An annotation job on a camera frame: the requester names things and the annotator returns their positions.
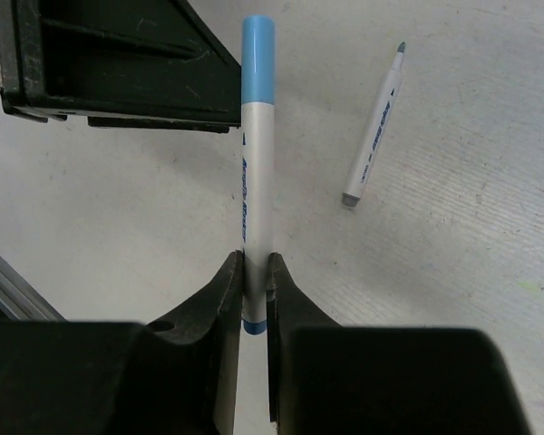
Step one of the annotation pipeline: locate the aluminium frame rail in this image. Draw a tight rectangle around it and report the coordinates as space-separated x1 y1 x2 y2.
0 256 64 322

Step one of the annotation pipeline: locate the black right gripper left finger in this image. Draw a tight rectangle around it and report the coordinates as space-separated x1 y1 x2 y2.
0 252 243 434

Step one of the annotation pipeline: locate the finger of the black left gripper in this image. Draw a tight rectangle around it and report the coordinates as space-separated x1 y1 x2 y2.
0 0 241 133

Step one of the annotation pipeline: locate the grey white marker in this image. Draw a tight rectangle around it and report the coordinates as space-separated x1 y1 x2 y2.
341 42 406 208

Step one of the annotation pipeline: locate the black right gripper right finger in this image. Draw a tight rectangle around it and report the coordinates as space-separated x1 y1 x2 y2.
266 253 544 434

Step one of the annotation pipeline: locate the light blue white marker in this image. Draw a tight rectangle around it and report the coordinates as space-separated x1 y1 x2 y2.
241 15 276 335

